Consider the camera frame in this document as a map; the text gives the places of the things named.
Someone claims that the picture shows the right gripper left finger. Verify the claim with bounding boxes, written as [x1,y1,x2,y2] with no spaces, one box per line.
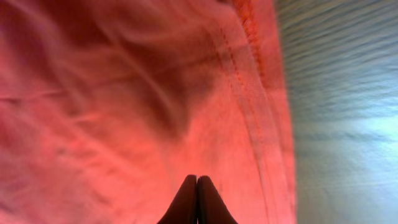
[158,175,197,224]

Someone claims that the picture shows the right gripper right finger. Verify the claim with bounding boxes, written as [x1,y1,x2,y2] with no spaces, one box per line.
[197,175,238,224]

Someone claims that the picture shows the orange t-shirt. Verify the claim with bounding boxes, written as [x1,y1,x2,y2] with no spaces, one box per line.
[1,0,297,223]

